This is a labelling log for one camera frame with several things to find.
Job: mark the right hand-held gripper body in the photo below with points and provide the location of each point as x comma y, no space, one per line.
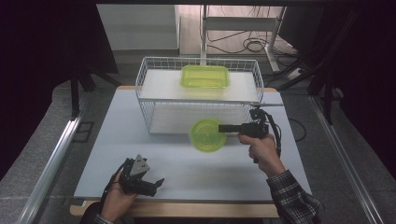
255,129

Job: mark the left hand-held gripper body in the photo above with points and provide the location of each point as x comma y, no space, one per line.
137,169

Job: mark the round green lidded container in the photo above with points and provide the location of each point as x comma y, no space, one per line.
205,140

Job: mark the rectangular green lidded container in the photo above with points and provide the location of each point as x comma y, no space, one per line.
204,76

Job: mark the person's right hand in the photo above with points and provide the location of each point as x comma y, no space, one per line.
264,155

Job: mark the person's left hand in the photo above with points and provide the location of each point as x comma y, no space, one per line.
116,202

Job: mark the white power strip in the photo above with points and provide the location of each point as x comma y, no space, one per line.
295,74

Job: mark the black metal stand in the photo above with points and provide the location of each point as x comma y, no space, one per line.
74,93
327,93

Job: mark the black curtain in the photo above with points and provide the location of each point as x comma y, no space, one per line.
370,77
31,77

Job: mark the white cabinet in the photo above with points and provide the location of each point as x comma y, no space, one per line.
137,28

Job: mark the aluminium rail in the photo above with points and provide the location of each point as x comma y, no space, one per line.
345,161
49,168

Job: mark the white metal desk frame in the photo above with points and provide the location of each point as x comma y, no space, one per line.
239,23

